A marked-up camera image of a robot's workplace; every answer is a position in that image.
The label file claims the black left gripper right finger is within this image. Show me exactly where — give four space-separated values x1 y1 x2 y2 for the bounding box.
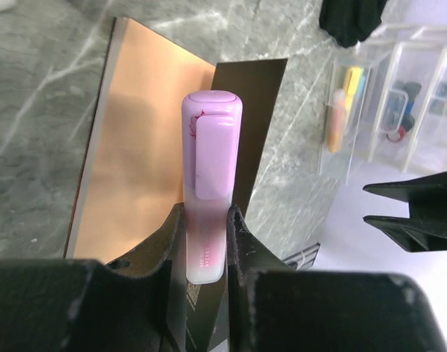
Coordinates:
226 206 447 351

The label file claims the red and black stamp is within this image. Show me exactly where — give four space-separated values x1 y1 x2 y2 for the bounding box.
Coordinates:
386 125 413 143

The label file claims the purple highlighter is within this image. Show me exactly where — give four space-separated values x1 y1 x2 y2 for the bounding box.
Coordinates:
182 90 243 285

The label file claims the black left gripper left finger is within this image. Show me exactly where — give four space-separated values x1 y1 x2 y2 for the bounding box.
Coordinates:
0 204 183 351

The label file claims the white plastic drawer unit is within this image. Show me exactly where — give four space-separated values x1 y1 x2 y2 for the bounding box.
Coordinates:
318 1 447 182

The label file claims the blue cap highlighter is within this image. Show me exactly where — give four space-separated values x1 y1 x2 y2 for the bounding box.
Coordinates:
355 74 366 98

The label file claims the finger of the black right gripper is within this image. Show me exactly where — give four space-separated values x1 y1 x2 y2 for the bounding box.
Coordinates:
363 172 447 211
363 216 447 252

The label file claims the black book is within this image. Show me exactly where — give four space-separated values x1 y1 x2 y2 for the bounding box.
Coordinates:
63 16 289 352

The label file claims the yellow highlighter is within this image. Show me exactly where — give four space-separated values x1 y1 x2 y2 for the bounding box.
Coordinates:
343 67 363 96

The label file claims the orange cap pink highlighter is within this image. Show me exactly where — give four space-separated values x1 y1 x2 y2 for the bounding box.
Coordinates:
327 89 346 153

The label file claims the blue and grey stamp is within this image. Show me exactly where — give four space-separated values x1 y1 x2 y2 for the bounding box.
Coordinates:
385 80 422 132

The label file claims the black cloth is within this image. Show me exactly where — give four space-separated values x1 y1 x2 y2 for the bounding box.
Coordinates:
319 0 388 48

